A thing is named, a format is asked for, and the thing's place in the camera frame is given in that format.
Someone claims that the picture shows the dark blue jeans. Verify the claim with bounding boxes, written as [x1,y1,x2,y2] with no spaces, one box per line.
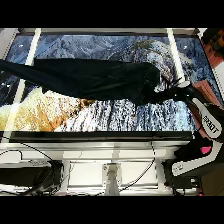
[0,57,178,106]

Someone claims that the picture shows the silver frame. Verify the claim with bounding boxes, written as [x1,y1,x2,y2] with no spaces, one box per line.
[0,28,208,197]

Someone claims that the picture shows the black cable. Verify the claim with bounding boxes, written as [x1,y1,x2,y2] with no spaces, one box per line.
[0,149,25,162]
[118,141,158,193]
[0,134,54,164]

